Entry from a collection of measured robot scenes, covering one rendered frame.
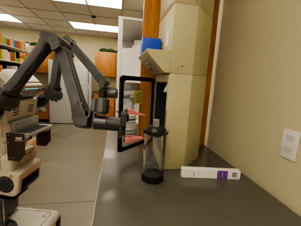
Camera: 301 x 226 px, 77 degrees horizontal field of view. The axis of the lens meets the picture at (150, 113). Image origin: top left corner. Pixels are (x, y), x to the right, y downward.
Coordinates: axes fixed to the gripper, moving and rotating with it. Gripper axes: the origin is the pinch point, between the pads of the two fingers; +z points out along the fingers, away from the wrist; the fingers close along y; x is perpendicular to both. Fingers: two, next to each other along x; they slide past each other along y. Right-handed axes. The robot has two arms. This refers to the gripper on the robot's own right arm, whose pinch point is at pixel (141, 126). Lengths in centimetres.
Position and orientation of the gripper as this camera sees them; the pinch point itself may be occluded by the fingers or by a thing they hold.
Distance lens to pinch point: 80.3
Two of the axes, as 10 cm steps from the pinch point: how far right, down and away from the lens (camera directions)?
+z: 9.9, 1.0, 1.4
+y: 1.1, -9.9, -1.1
